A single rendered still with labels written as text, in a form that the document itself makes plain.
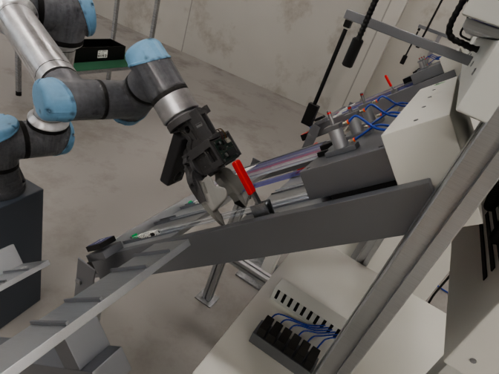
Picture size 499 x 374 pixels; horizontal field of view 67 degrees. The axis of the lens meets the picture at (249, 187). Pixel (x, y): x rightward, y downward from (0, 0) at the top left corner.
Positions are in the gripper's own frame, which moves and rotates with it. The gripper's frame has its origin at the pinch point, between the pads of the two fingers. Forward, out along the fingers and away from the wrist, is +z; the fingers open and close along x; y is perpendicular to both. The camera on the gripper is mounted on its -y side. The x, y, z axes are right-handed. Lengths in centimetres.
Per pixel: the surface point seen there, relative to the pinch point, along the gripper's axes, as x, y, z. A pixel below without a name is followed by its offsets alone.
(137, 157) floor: 128, -152, -49
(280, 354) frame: 5.0, -12.6, 35.2
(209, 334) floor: 47, -83, 48
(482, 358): -10.0, 32.2, 30.4
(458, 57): 15.7, 44.6, -4.0
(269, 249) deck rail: -10.0, 11.4, 6.9
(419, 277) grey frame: -14.0, 31.7, 15.5
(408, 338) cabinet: 39, 1, 60
